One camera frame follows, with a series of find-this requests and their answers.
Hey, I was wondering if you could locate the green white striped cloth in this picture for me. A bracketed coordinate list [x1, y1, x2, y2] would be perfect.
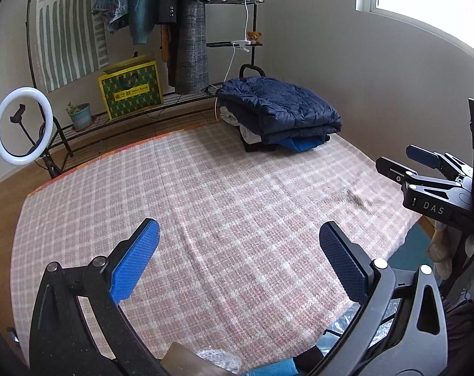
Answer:
[33, 0, 110, 92]

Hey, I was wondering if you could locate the black folded garment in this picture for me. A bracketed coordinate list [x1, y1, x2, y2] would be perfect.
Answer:
[240, 135, 279, 153]

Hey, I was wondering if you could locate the blue and white jacket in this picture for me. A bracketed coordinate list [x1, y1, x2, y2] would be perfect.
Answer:
[220, 107, 332, 153]

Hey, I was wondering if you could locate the person's right hand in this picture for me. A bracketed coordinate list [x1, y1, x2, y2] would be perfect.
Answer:
[429, 223, 455, 280]

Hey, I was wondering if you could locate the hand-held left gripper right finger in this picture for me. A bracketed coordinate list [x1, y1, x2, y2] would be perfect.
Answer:
[307, 221, 449, 376]

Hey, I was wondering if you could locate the pink plaid blanket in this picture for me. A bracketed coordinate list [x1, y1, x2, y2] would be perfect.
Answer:
[11, 123, 423, 365]

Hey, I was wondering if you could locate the green yellow box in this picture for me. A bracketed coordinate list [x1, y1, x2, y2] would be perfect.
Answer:
[98, 54, 164, 121]

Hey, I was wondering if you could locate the grey plaid coat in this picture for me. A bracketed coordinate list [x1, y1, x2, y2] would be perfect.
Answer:
[155, 0, 214, 95]

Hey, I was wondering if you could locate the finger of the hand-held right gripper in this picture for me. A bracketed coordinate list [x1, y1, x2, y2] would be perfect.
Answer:
[405, 145, 472, 181]
[376, 157, 459, 194]

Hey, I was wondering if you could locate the white cable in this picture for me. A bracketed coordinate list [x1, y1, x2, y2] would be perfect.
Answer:
[214, 45, 238, 120]

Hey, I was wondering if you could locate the orange hanging cloth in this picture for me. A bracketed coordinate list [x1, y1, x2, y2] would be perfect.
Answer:
[161, 23, 173, 63]

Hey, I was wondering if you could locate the white ring light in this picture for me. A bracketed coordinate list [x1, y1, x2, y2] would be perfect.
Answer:
[0, 87, 65, 179]

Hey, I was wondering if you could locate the teal knit sweater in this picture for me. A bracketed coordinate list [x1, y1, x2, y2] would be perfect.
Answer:
[127, 0, 163, 45]

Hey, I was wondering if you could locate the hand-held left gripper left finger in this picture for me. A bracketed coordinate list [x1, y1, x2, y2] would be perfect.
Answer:
[28, 218, 171, 376]

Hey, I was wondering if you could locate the teal floor mat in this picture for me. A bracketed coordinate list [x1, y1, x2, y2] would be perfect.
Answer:
[388, 223, 435, 273]

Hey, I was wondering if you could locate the navy puffer jacket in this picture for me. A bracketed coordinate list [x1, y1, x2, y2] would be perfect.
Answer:
[215, 76, 343, 145]

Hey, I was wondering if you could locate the clear plastic bag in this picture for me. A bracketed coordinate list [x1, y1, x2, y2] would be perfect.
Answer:
[198, 347, 241, 376]

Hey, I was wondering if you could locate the black metal clothes rack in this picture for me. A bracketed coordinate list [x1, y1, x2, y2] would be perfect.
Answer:
[26, 0, 267, 179]

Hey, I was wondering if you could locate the small potted plant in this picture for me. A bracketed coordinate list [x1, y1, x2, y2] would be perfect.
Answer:
[66, 102, 93, 131]

